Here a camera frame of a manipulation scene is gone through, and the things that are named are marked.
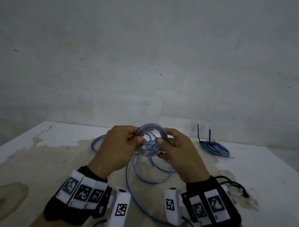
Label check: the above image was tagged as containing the person's left hand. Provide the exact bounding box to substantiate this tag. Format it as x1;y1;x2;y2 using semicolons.
88;125;147;180

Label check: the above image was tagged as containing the person's right hand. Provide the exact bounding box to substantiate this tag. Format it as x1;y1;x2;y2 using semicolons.
155;128;211;184

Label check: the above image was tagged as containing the solid blue cable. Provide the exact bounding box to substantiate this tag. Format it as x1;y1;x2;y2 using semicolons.
203;140;231;157

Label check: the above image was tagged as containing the bundle of black cable ties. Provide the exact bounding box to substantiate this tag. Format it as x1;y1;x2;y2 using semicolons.
214;175;250;199

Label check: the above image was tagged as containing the black right wristband with markers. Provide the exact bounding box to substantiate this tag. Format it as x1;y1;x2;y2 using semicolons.
181;176;242;227

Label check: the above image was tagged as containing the black wristband with markers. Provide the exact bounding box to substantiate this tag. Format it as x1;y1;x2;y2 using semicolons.
44;166;113;222
181;176;242;227

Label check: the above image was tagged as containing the black left wristband with markers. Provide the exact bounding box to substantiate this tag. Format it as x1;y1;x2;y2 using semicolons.
44;166;113;222

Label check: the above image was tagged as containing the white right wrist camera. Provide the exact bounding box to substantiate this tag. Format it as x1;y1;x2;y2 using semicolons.
164;187;185;226

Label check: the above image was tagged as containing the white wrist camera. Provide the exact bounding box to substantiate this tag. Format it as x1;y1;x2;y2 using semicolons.
106;187;132;227
164;187;185;226

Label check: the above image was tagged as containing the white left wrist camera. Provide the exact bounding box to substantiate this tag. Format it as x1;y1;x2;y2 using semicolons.
106;187;132;227

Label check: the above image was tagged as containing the black right camera cord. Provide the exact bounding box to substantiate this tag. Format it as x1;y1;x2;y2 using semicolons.
181;215;195;227

